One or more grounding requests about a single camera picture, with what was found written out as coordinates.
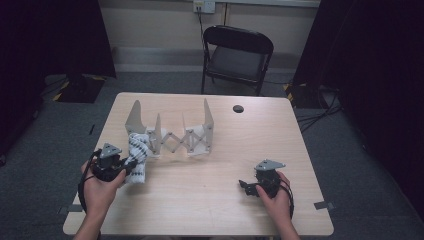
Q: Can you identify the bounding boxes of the white expandable divider rack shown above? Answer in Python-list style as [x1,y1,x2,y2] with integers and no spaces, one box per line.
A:
[124,97,216,158]

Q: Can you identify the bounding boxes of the left hand-held gripper black cable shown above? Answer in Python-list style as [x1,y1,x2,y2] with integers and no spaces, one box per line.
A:
[77,148,103,214]

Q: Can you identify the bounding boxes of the black floor cables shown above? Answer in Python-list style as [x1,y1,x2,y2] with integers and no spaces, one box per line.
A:
[294,84,344,134]

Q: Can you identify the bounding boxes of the white cloth with black pattern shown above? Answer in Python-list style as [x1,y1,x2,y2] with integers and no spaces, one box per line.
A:
[123,132,152,185]

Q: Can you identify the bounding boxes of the black stand base yellow stripes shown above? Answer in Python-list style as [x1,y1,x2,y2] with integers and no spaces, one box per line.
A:
[282,82,322,110]
[51,73,107,104]

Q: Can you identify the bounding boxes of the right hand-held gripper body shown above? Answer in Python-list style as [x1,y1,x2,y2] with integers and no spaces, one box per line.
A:
[253,158,287,200]

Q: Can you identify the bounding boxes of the black folding chair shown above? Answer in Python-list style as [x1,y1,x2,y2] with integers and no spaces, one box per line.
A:
[200,24,275,97]

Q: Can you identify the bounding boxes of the hand-held gripper black cable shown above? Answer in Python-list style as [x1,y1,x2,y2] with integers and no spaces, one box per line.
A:
[279,179,296,220]
[77,148,103,214]

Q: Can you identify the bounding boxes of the black power cable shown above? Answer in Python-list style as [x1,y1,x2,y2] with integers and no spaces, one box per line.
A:
[197,6,210,56]

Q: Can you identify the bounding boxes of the white wall socket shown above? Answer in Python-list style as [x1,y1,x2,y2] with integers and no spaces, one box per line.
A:
[192,0,217,15]

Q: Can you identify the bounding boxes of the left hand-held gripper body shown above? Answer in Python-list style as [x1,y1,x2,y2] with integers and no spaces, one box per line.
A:
[90,142,130,183]

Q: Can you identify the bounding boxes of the person's right hand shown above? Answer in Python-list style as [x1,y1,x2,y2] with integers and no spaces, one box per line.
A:
[255,171,292,228]

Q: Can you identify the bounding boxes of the dark curtain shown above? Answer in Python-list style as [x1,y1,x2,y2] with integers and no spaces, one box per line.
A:
[0,0,117,158]
[292,0,424,222]

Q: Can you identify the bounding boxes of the right hand-held gripper black cable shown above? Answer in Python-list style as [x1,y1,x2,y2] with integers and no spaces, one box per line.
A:
[279,179,296,220]

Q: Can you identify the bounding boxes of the grey tape strip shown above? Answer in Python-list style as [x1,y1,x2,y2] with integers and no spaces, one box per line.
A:
[313,201,336,211]
[57,203,84,215]

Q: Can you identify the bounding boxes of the person's left hand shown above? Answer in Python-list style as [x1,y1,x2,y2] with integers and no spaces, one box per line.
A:
[80,159,128,215]

